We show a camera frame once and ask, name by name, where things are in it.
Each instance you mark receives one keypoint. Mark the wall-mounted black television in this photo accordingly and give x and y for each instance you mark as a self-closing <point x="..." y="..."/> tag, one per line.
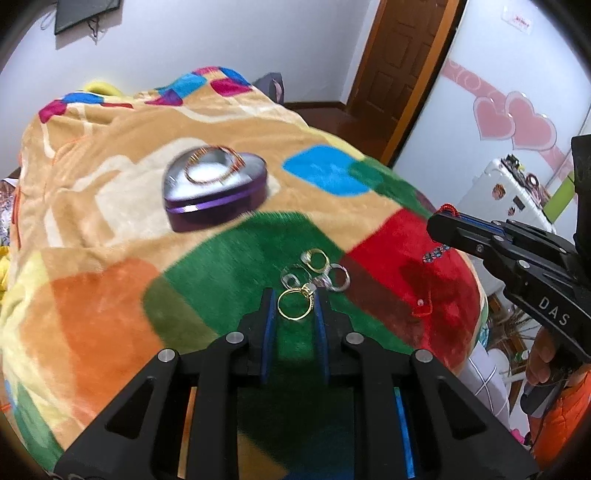
<point x="70" y="13"/>

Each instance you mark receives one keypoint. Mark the white wardrobe sliding door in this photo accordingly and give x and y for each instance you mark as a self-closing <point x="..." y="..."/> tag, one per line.
<point x="511" y="84"/>

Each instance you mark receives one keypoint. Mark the colourful patchwork fleece blanket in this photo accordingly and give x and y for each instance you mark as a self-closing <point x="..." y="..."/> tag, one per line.
<point x="99" y="282"/>

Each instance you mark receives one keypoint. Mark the dark grey bag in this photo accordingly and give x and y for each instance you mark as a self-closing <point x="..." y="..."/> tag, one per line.
<point x="272" y="86"/>

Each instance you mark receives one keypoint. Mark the yellow pillow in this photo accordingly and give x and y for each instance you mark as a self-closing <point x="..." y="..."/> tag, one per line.
<point x="102" y="88"/>

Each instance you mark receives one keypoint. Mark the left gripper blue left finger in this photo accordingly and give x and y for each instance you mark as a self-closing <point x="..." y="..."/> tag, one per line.
<point x="259" y="329"/>

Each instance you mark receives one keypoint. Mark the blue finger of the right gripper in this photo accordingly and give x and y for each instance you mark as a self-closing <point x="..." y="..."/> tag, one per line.
<point x="466" y="220"/>
<point x="475" y="242"/>

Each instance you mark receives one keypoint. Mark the yellow cloth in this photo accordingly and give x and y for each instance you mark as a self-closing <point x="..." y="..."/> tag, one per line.
<point x="5" y="264"/>

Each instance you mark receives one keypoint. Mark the brown wooden door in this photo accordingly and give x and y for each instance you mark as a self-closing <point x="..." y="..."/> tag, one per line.
<point x="407" y="43"/>

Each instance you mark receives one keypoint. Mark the right hand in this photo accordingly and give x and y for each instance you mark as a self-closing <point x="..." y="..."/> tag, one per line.
<point x="538" y="370"/>

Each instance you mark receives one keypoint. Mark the purple heart-shaped tin box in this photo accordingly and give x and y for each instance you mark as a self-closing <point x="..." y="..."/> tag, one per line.
<point x="210" y="185"/>

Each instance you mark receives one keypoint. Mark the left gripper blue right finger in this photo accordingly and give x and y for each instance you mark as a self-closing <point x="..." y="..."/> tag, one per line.
<point x="331" y="328"/>

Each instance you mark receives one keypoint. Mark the white suitcase with stickers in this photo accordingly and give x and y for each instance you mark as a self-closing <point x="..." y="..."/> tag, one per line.
<point x="505" y="191"/>

